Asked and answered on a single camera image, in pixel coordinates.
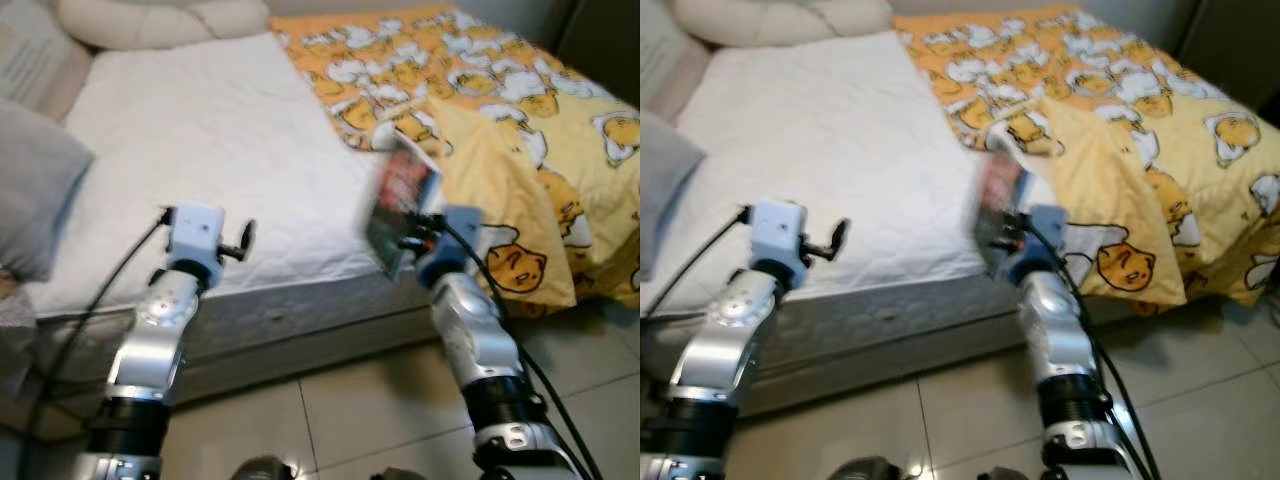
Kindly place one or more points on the yellow cartoon print blanket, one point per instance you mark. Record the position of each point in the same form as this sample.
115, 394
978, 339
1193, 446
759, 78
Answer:
520, 130
1150, 130

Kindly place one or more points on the white quilted mattress pad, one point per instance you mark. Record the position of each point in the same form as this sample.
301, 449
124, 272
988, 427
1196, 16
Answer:
840, 150
220, 150

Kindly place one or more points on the beige bolster cushion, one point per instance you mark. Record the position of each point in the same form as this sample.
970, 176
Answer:
160, 22
780, 20

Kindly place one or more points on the grey robot right leg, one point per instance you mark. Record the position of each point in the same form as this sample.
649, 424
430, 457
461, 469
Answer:
400, 474
1005, 474

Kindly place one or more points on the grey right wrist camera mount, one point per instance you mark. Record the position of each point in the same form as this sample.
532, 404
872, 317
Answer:
1045, 240
458, 240

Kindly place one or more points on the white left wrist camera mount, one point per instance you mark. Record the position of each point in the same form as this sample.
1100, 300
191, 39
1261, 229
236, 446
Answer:
778, 235
195, 235

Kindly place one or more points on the grey robot leg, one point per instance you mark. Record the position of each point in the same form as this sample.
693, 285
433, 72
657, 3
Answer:
262, 470
1005, 474
872, 470
400, 474

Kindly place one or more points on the grey robot left leg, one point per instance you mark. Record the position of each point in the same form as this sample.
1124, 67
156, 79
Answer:
262, 470
872, 470

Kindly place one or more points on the dark cabinet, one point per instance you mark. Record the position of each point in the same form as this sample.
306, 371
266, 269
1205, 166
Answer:
1235, 40
605, 45

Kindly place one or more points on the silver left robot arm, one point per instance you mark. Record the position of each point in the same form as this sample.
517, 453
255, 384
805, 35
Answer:
720, 360
150, 350

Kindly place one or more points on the grey quilted mattress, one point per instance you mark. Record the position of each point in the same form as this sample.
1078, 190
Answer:
300, 320
900, 320

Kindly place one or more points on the grey pillow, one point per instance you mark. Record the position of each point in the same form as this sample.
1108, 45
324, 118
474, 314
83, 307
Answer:
665, 190
35, 190

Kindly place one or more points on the dark red covered book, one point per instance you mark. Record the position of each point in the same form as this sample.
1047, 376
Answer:
395, 205
995, 205

